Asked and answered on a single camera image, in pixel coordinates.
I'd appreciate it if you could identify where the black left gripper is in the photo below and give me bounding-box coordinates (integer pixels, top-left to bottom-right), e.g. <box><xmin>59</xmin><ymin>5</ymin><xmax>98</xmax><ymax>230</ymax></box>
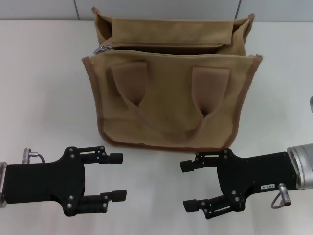
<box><xmin>4</xmin><ymin>145</ymin><xmax>128</xmax><ymax>217</ymax></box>

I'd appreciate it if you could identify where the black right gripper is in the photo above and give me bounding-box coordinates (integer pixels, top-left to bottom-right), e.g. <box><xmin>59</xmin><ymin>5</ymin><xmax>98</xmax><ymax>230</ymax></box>
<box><xmin>179</xmin><ymin>148</ymin><xmax>300</xmax><ymax>220</ymax></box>

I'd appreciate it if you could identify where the khaki canvas food bag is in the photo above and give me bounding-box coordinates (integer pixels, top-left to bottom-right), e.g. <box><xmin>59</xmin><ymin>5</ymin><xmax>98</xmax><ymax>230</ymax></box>
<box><xmin>81</xmin><ymin>6</ymin><xmax>264</xmax><ymax>153</ymax></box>

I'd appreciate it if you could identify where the silver metal zipper pull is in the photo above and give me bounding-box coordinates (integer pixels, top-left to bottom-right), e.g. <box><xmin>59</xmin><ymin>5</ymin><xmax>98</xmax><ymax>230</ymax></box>
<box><xmin>94</xmin><ymin>45</ymin><xmax>113</xmax><ymax>55</ymax></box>

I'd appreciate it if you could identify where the grey right gripper cable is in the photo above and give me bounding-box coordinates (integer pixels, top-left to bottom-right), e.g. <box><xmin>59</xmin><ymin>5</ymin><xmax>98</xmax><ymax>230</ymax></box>
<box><xmin>270</xmin><ymin>182</ymin><xmax>287</xmax><ymax>210</ymax></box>

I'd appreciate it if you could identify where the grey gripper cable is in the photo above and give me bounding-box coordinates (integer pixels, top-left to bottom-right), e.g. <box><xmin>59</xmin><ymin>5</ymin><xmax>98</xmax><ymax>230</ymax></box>
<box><xmin>270</xmin><ymin>182</ymin><xmax>287</xmax><ymax>210</ymax></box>
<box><xmin>22</xmin><ymin>147</ymin><xmax>48</xmax><ymax>165</ymax></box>

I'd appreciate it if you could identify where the grey left gripper cable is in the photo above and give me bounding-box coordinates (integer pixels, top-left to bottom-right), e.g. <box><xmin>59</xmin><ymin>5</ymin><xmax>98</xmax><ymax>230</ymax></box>
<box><xmin>22</xmin><ymin>147</ymin><xmax>48</xmax><ymax>165</ymax></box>

